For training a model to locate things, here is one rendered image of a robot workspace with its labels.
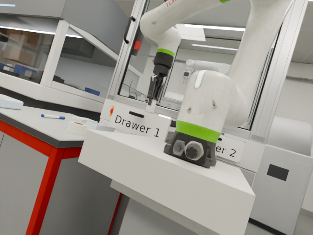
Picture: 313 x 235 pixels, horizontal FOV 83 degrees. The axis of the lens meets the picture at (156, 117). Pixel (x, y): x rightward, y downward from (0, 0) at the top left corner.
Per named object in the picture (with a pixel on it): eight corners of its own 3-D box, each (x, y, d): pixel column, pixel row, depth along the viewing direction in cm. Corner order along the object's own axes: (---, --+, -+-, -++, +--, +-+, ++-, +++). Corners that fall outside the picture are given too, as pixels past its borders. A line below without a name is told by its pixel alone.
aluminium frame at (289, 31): (265, 144, 87) (326, -59, 88) (105, 98, 127) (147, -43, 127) (246, 141, 175) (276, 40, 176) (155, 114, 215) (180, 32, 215)
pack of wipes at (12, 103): (22, 110, 87) (25, 101, 87) (0, 107, 78) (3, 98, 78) (2, 102, 92) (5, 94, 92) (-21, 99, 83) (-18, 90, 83)
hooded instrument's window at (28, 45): (40, 84, 118) (60, 19, 118) (-67, 51, 187) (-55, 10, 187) (128, 110, 224) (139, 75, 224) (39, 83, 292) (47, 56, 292)
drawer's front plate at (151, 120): (163, 144, 74) (170, 119, 74) (108, 124, 85) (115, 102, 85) (164, 144, 76) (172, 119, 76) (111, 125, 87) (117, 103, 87)
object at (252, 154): (257, 172, 88) (265, 144, 88) (99, 117, 127) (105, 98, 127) (242, 155, 175) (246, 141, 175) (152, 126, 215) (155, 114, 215)
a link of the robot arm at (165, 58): (172, 53, 83) (177, 60, 91) (150, 50, 87) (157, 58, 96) (168, 65, 83) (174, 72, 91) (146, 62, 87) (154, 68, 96)
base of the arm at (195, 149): (220, 181, 31) (230, 148, 31) (144, 152, 35) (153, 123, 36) (214, 162, 56) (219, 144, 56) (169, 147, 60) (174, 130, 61)
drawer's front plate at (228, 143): (239, 162, 89) (245, 142, 89) (184, 144, 101) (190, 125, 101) (238, 162, 91) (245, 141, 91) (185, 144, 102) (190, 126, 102)
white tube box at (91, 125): (94, 132, 87) (96, 125, 87) (84, 127, 91) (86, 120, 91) (112, 134, 97) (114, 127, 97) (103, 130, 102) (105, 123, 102)
